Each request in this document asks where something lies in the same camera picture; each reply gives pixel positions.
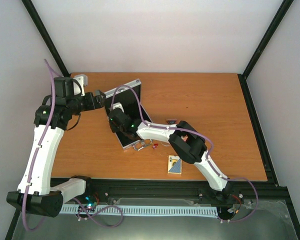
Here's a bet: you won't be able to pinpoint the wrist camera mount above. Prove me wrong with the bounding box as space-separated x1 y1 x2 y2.
73 74 88 97
111 102 125 113

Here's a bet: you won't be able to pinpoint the red playing card deck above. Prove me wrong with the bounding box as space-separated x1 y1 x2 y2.
181 135 189 142

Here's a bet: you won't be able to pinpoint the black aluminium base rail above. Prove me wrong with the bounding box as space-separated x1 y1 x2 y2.
74 179 290 206

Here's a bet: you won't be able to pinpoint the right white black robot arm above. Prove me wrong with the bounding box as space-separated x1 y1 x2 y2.
108 103 232 202

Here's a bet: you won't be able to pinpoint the black frame post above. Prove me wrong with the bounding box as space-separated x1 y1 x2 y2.
241 0 295 78
21 0 70 77

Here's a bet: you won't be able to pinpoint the triangular red green button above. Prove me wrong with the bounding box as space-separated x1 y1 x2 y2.
166 119 178 125

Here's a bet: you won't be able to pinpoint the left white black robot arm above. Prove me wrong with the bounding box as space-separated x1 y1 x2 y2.
6 74 106 218

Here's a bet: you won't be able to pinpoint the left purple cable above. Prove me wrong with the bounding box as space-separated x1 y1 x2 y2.
22 58 66 231

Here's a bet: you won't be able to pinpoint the left base circuit board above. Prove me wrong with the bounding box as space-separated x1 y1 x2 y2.
75 193 100 221

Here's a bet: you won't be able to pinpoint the right base wiring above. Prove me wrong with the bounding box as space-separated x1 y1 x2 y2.
218 193 245 222

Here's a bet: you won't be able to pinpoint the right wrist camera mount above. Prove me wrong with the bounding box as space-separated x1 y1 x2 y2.
111 102 125 113

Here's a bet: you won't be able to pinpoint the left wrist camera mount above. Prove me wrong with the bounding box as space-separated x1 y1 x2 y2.
73 74 88 97

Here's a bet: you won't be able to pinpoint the left black frame post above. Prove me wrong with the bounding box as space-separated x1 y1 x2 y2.
21 0 70 77

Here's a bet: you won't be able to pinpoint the white slotted cable duct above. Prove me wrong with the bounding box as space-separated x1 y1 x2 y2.
58 204 219 219

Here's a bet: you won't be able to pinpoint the red dice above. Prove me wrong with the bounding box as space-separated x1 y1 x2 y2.
152 143 158 149

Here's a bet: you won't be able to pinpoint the right black frame post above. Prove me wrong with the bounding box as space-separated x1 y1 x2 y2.
241 0 295 78

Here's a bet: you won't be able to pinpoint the blue playing card deck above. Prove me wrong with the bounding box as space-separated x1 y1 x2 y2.
167 155 182 175

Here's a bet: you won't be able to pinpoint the aluminium poker case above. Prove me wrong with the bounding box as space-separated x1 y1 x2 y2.
104 78 153 151

